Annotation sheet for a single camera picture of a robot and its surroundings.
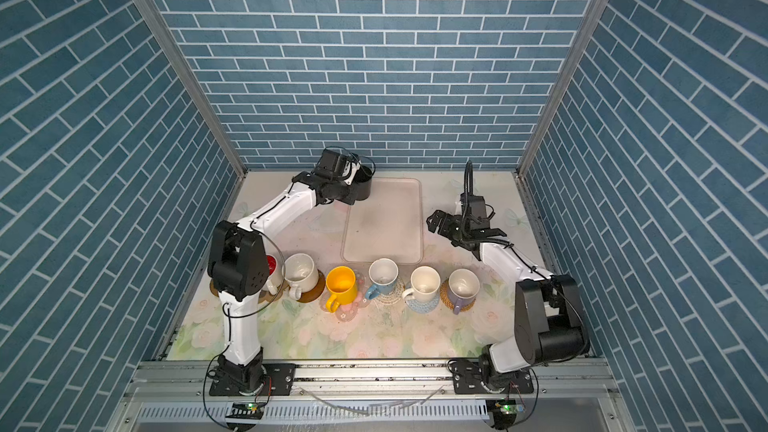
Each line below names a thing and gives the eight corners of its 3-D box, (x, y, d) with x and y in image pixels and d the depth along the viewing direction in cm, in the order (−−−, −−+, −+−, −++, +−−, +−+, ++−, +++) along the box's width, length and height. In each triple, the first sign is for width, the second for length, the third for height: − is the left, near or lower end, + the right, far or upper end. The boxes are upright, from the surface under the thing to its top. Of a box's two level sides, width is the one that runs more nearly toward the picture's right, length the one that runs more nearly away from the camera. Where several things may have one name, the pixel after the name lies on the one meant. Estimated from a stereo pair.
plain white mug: (404, 309, 88) (405, 293, 79) (400, 286, 92) (400, 269, 83) (437, 303, 89) (442, 288, 80) (432, 281, 93) (436, 263, 84)
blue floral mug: (369, 304, 87) (366, 291, 79) (371, 272, 93) (369, 257, 85) (398, 304, 87) (398, 291, 79) (398, 272, 93) (398, 257, 85)
